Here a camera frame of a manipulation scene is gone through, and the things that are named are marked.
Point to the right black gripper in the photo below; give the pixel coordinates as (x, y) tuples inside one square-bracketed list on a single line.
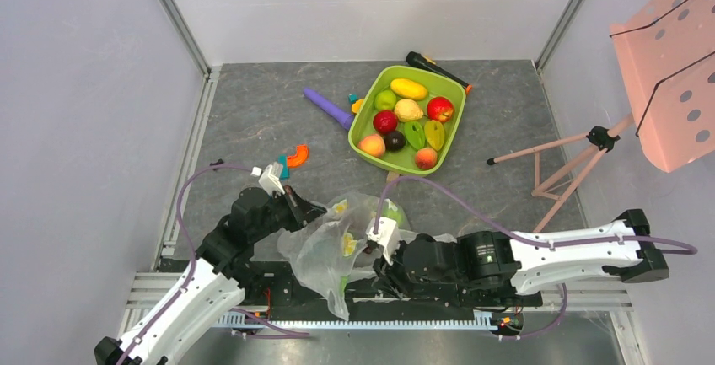
[(388, 265)]

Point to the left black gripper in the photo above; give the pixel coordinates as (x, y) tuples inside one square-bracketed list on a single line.
[(301, 212)]

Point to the clear plastic bag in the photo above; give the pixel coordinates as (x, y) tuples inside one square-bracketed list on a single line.
[(329, 253)]

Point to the orange peach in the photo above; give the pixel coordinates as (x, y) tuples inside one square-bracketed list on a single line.
[(426, 158), (373, 145)]

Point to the green starfruit piece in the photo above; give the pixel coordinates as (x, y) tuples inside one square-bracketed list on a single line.
[(414, 134)]

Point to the yellow fruit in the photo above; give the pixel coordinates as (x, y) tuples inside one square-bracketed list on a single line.
[(434, 134)]

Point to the green plastic tray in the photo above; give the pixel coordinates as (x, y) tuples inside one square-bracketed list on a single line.
[(402, 162)]

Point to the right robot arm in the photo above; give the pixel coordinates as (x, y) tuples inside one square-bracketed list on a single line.
[(523, 264)]

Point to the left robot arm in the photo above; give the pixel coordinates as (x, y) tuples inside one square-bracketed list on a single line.
[(216, 281)]

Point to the lemon slice in bag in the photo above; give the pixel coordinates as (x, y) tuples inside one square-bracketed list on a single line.
[(348, 245)]

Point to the green fruit in bag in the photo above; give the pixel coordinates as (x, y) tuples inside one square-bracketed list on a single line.
[(394, 212)]

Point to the dark purple fake plum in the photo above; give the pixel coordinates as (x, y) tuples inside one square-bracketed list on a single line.
[(394, 141)]

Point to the red fake pomegranate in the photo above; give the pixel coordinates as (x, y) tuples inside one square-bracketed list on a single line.
[(385, 122)]

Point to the green fake apple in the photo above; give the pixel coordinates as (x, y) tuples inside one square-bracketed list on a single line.
[(385, 100)]

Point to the yellow fake pear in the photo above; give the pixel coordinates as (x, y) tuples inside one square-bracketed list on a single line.
[(408, 110)]

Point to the red fake apple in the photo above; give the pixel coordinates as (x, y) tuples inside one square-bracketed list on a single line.
[(440, 109)]

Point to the yellow fake mango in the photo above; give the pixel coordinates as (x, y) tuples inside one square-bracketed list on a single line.
[(409, 89)]

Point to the teal long block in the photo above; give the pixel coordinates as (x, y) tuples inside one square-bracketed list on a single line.
[(285, 171)]

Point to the orange curved toy piece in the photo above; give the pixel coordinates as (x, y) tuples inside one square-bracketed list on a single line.
[(299, 158)]

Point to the wooden stick under tray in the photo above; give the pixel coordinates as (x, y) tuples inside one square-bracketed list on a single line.
[(391, 176)]

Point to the orange yellow toy piece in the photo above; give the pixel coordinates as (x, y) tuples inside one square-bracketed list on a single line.
[(356, 106)]

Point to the black flashlight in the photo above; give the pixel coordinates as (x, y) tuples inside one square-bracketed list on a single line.
[(417, 60)]

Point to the pink perforated music stand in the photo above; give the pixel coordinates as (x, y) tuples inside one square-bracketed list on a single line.
[(631, 88)]

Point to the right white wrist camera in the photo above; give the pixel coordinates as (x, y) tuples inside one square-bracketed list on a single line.
[(385, 232)]

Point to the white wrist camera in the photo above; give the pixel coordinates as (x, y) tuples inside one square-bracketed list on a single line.
[(385, 232), (269, 179)]

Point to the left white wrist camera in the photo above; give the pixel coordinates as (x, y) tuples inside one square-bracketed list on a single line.
[(269, 179)]

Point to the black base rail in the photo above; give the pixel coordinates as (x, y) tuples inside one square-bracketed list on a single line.
[(287, 299)]

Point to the purple plastic handle tool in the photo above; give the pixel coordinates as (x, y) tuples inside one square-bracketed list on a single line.
[(344, 118)]

